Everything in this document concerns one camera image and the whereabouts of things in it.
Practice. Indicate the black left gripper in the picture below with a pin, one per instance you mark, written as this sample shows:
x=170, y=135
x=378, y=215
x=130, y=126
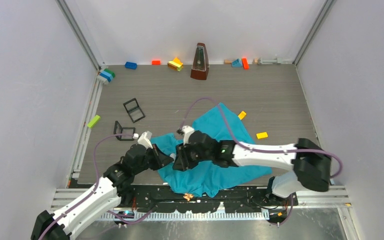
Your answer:
x=161, y=159

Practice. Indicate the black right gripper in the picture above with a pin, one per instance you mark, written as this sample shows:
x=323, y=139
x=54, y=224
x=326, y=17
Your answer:
x=183, y=161

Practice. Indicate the turquoise t-shirt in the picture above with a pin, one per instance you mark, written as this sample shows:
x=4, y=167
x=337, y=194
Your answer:
x=206, y=177

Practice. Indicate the orange copper brooch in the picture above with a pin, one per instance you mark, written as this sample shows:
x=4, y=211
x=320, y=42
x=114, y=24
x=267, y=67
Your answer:
x=188, y=196

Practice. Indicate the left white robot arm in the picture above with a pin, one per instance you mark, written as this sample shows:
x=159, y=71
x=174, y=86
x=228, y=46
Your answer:
x=70, y=220

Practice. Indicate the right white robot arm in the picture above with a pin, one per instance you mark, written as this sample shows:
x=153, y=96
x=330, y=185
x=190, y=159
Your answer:
x=307, y=166

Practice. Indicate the open black box blue brooch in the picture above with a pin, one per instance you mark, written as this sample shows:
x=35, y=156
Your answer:
x=123, y=134

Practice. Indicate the orange yellow small block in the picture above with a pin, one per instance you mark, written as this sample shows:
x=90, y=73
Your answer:
x=242, y=115

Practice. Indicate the open black empty box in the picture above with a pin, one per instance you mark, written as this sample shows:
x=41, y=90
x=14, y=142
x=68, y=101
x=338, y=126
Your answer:
x=134, y=110

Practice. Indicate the yellow rectangular block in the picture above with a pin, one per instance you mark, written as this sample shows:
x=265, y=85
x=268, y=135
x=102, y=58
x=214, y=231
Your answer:
x=262, y=135

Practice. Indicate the lime green block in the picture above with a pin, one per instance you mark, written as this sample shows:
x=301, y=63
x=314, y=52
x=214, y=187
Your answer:
x=93, y=121

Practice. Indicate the brown wooden metronome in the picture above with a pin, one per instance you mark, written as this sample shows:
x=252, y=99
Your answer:
x=200, y=64

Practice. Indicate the yellow green block stack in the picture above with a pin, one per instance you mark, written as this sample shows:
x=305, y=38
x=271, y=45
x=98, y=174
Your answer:
x=175, y=64

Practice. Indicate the blue triangular block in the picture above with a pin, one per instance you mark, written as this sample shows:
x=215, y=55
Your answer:
x=237, y=63

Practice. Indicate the orange red upright block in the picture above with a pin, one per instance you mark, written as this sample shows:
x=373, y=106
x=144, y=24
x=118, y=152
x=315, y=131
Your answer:
x=245, y=63

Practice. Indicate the small red block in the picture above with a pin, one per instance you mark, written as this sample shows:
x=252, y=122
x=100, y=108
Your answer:
x=156, y=62

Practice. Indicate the blue green white block stack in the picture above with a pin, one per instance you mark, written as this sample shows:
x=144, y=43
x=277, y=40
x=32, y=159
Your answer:
x=105, y=76

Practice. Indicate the blue toy brick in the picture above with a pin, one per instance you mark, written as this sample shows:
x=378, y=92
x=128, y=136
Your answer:
x=131, y=65

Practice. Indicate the grey metal clamp piece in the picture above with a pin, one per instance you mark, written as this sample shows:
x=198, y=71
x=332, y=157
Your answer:
x=277, y=61

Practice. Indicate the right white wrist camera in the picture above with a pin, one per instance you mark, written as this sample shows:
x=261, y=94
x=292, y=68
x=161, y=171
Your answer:
x=186, y=131

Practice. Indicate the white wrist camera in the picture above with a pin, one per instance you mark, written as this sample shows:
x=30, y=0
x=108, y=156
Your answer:
x=186, y=131
x=144, y=139

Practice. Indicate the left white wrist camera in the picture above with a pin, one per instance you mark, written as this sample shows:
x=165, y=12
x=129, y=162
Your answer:
x=144, y=139

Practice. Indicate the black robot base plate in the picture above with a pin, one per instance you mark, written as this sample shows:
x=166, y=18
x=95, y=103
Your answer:
x=240, y=202

